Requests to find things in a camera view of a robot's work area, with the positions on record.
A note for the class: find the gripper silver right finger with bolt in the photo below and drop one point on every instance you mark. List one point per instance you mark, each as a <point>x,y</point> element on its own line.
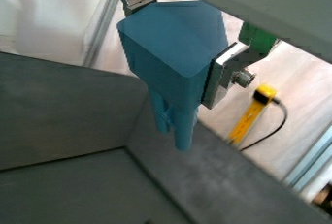
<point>229,66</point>

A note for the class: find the blue three prong object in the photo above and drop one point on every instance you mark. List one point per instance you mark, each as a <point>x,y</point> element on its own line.
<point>171,39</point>

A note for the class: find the yellow light curtain sensor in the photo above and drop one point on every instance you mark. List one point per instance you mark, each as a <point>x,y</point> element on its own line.
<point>263,97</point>

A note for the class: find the aluminium frame post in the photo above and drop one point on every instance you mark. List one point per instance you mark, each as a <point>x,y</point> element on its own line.
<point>97,37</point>

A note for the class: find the aluminium frame rail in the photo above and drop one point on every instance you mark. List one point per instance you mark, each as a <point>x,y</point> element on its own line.
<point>311,162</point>

